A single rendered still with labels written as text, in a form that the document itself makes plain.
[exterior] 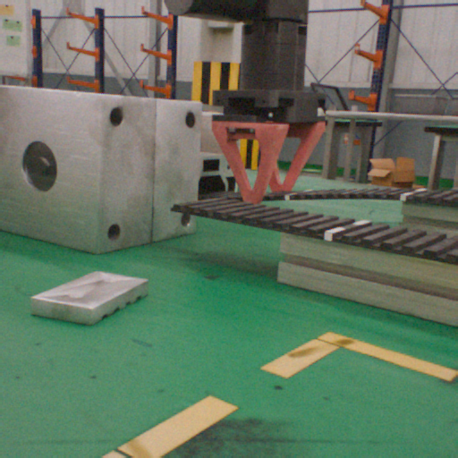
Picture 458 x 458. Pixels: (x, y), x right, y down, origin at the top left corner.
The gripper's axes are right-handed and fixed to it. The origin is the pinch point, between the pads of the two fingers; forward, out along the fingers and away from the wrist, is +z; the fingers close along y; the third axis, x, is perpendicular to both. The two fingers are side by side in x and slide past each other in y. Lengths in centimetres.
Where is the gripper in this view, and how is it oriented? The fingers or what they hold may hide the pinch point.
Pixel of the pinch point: (267, 193)
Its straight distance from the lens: 58.5
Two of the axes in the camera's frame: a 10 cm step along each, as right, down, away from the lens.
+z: -0.2, 9.8, 2.0
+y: -5.5, 1.5, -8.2
